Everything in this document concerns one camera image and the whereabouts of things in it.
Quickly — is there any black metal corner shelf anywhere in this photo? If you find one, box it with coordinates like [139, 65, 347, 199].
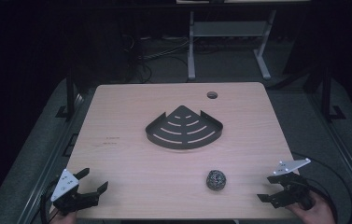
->
[145, 105, 224, 151]

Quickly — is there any person's right hand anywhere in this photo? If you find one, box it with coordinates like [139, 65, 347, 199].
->
[285, 189, 337, 224]

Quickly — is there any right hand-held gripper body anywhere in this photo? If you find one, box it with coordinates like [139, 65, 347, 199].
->
[271, 157, 317, 210]

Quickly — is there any person's left hand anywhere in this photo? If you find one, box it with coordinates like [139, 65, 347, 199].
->
[49, 210, 78, 224]

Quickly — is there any aluminium rail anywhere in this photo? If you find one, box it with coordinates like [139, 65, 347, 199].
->
[16, 92, 86, 224]
[308, 92, 352, 208]

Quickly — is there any grey metal desk frame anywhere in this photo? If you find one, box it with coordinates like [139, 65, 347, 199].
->
[187, 8, 278, 81]

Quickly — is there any black metal post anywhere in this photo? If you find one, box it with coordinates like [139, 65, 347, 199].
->
[319, 66, 347, 123]
[55, 69, 78, 119]

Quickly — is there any steel wool scrubber ball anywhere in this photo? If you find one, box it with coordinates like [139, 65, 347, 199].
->
[205, 169, 228, 191]

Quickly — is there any bundle of floor cables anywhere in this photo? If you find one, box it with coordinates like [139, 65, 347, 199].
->
[120, 33, 190, 84]

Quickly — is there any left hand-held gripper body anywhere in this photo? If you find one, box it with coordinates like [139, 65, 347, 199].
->
[50, 168, 100, 216]

